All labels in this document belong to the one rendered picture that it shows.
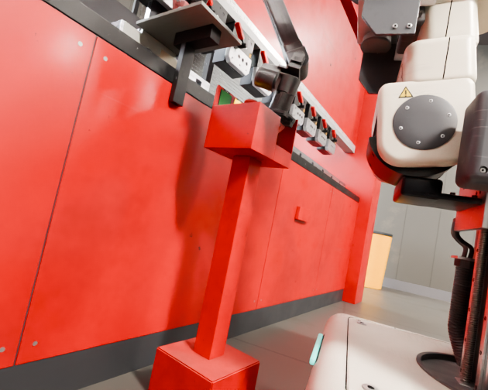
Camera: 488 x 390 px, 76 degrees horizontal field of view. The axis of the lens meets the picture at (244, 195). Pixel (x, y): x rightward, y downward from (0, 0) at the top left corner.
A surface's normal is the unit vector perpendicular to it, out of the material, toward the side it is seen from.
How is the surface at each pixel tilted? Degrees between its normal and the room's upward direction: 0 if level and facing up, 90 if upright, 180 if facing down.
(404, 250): 90
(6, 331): 90
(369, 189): 90
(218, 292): 90
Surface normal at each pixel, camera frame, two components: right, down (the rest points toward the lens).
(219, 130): -0.58, -0.18
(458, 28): -0.32, -0.15
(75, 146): 0.81, 0.11
